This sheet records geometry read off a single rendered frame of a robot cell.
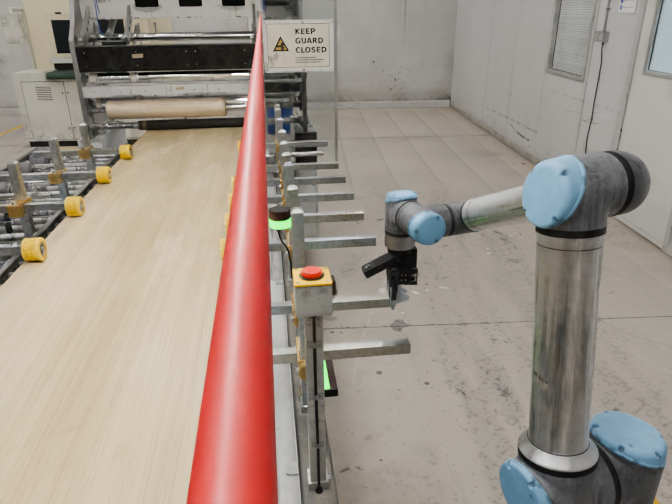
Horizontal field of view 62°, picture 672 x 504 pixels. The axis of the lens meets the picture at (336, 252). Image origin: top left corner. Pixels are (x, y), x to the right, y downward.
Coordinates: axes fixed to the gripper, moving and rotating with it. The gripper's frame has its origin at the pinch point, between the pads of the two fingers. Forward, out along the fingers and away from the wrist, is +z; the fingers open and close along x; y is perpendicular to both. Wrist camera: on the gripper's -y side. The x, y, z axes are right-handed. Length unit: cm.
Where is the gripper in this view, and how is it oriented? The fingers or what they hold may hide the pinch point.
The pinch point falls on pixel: (390, 305)
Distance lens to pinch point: 174.6
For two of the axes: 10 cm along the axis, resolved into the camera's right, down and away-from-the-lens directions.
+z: 0.1, 9.1, 4.0
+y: 9.9, -0.6, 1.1
